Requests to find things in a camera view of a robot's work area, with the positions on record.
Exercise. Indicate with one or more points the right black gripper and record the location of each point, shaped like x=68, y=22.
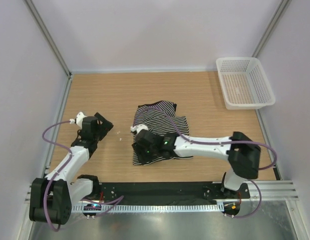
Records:
x=142, y=156

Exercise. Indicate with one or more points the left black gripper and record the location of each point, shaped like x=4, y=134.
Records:
x=107, y=125

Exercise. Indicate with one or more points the black white striped tank top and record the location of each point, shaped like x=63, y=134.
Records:
x=154, y=117

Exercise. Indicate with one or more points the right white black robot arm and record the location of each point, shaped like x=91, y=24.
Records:
x=238, y=150

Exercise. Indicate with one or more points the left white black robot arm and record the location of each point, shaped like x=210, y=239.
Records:
x=53, y=196

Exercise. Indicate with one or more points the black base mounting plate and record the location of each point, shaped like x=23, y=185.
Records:
x=139, y=191

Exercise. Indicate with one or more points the white plastic basket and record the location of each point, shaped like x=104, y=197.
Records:
x=244, y=83

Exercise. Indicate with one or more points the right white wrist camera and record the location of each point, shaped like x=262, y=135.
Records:
x=137, y=128

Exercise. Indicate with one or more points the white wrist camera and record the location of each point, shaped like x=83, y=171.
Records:
x=137, y=128
x=78, y=120

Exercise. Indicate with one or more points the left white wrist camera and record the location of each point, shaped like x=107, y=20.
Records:
x=78, y=120

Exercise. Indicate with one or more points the slotted white cable duct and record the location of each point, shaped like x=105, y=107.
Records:
x=86, y=208

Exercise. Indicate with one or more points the left aluminium frame post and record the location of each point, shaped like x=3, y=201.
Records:
x=44, y=30

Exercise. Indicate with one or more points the aluminium frame post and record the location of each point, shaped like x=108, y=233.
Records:
x=278, y=14
x=44, y=30

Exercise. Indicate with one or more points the aluminium front rail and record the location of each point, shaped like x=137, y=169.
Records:
x=272, y=190

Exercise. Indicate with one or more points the right aluminium frame post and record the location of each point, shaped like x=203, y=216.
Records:
x=278, y=14

